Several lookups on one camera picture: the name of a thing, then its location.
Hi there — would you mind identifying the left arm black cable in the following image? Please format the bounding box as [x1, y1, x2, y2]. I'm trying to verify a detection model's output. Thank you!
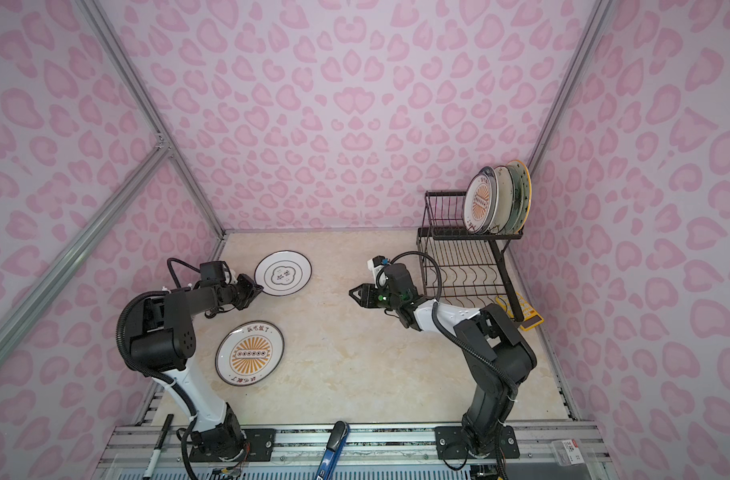
[165, 257, 204, 289]

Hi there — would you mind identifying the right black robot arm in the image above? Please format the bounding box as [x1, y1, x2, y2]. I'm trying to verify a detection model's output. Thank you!
[349, 257, 537, 458]

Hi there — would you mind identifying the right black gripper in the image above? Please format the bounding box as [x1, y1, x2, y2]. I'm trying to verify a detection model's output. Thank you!
[348, 283, 404, 311]

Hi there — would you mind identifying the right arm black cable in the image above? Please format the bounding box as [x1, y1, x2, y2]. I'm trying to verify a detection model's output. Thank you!
[390, 250, 519, 397]

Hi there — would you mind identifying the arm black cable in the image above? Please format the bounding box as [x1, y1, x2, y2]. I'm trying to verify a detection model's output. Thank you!
[165, 257, 204, 289]
[390, 250, 519, 397]

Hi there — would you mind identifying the blue handled tool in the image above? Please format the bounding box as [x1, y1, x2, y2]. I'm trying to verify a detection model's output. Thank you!
[314, 420, 350, 480]

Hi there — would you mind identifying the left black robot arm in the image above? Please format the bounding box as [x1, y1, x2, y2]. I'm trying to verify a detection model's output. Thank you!
[115, 258, 263, 461]

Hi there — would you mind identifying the white plate grey cloud outline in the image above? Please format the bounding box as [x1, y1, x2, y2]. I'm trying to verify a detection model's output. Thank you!
[254, 250, 312, 297]

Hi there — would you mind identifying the green rim lettered plate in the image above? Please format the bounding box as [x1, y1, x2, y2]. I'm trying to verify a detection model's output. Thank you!
[488, 167, 501, 234]

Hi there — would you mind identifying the black wire dish rack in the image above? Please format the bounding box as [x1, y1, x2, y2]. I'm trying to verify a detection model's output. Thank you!
[416, 190, 522, 317]

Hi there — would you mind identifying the white label with red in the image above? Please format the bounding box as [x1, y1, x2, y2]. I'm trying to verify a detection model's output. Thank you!
[550, 439, 585, 467]

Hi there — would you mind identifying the star and cat plate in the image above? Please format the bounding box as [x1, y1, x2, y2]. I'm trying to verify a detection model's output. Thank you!
[509, 160, 532, 233]

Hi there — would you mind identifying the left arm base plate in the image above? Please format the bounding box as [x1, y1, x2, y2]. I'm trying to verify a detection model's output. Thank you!
[189, 428, 277, 464]

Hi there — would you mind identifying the small orange sunburst plate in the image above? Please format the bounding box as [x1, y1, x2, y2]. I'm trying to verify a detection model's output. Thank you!
[463, 167, 493, 234]

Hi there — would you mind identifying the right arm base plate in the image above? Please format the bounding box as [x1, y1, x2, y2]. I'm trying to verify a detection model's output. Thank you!
[434, 425, 521, 461]

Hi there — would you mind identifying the cream floral branch plate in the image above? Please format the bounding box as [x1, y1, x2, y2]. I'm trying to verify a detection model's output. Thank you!
[494, 165, 514, 234]

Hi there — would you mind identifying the black marker pen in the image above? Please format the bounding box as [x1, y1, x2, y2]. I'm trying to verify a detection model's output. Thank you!
[142, 414, 174, 480]

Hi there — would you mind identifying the yellow black object behind rack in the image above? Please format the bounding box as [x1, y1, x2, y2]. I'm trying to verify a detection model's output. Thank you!
[495, 292, 544, 331]

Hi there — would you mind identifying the large orange sunburst plate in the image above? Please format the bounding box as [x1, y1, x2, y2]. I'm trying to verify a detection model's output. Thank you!
[214, 321, 285, 387]

